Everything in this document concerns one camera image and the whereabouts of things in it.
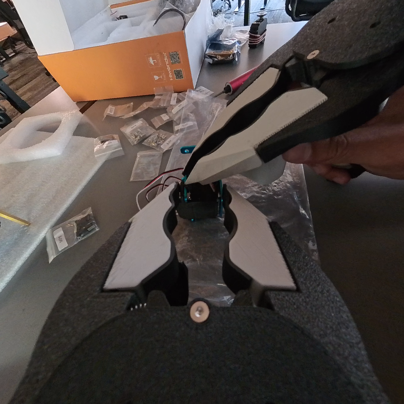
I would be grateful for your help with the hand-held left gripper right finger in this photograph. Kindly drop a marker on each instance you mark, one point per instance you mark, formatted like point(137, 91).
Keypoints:
point(262, 252)

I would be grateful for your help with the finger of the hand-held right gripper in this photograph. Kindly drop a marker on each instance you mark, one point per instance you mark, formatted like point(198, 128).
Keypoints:
point(233, 157)
point(249, 97)

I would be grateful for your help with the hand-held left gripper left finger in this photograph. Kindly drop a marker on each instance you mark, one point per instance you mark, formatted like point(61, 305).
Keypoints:
point(142, 249)

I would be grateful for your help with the blue metal U bracket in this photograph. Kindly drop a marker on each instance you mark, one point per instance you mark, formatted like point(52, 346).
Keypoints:
point(183, 151)

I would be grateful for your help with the black servo with blue mount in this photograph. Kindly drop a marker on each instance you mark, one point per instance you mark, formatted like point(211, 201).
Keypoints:
point(198, 205)

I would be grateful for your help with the person's right hand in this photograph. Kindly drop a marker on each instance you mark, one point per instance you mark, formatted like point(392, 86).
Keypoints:
point(378, 148)

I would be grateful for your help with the red electric screwdriver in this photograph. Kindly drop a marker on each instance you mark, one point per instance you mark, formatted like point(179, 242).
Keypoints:
point(240, 80)

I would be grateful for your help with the large clear plastic bag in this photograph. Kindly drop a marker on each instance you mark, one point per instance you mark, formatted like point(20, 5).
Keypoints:
point(277, 202)

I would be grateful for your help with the dark packet of parts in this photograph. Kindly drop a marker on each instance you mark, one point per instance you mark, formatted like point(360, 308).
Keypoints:
point(221, 50)

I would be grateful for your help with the clear bag with black parts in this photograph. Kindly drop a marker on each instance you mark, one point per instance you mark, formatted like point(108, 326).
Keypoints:
point(83, 225)

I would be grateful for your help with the black office chair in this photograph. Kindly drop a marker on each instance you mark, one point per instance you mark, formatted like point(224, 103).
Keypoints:
point(299, 9)

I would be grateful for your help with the black table leg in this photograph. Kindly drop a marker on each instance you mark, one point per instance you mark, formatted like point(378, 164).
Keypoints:
point(246, 12)

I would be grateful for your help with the pile of small screw bags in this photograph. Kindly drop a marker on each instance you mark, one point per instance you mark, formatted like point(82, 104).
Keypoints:
point(139, 131)

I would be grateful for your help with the white foam sheet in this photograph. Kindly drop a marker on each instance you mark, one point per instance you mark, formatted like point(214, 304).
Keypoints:
point(38, 195)

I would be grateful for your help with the white foam box insert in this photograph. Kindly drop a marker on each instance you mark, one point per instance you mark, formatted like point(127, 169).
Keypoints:
point(126, 28)

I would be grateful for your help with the orange cardboard box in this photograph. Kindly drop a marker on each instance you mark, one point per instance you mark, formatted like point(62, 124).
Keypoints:
point(110, 63)

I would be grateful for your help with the white foam frame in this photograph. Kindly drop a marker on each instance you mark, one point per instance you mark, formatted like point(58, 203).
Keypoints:
point(9, 154)

